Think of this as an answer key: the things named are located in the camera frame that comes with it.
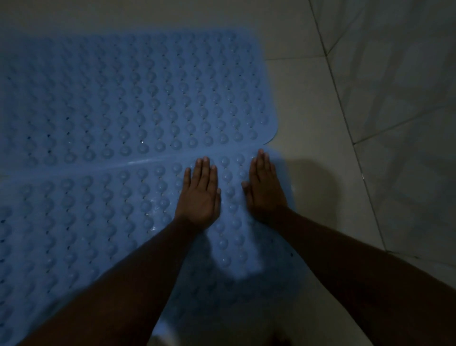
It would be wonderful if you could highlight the person's left hand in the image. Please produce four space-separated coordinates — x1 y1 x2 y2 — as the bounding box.
173 156 222 231

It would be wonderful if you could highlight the blue bath mat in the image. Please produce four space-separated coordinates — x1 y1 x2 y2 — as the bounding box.
0 148 307 346
0 30 279 175

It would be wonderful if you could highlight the person's left forearm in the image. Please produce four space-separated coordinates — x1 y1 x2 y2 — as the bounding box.
18 219 200 346

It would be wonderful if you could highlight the person's right forearm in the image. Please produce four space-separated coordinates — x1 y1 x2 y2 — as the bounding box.
270 208 456 346

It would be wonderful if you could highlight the person's right hand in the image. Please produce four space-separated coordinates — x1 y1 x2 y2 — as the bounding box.
241 149 288 223

